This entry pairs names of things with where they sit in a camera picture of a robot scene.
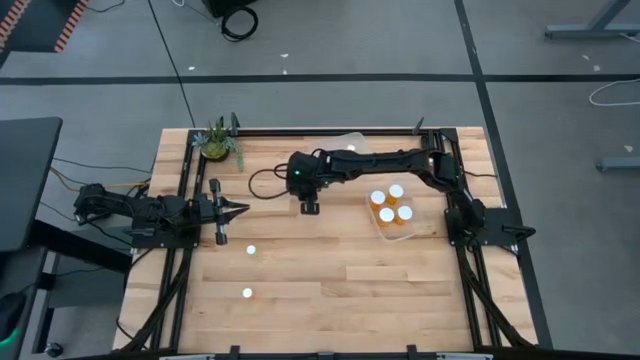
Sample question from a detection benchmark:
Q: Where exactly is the grey table leg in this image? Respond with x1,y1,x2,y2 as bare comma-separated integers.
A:
544,0,640,41

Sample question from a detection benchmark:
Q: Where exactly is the black chair with green light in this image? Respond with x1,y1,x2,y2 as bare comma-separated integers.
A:
0,289,32,360

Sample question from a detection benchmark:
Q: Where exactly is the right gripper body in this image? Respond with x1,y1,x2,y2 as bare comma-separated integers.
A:
292,184,324,217

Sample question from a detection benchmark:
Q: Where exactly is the white floor cable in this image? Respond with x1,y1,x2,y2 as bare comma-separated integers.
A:
588,77,640,108

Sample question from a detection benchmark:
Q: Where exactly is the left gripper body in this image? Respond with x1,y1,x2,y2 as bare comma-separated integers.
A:
192,178,230,246

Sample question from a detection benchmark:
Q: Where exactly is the coiled black cable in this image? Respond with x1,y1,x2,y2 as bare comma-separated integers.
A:
220,5,260,43

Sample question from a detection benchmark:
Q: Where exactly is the black mat orange striped edge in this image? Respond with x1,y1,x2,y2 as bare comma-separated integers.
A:
0,0,91,55

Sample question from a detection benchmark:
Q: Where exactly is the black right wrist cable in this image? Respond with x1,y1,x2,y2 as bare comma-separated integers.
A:
248,162,301,202

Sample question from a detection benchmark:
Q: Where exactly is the grey table foot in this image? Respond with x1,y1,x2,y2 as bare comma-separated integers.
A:
595,156,640,174

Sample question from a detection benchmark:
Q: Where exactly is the thin black floor cable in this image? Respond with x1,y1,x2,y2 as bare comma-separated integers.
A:
52,157,154,176

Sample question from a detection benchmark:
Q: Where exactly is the potted green plant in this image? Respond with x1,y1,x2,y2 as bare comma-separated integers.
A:
191,117,246,174

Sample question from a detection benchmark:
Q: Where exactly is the black aluminium rig frame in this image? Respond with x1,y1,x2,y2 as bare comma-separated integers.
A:
117,112,539,360

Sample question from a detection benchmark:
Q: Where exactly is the black box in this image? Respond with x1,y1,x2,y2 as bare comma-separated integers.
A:
201,0,257,19

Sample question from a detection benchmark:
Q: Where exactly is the black desk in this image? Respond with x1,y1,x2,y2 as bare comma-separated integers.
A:
0,116,64,253

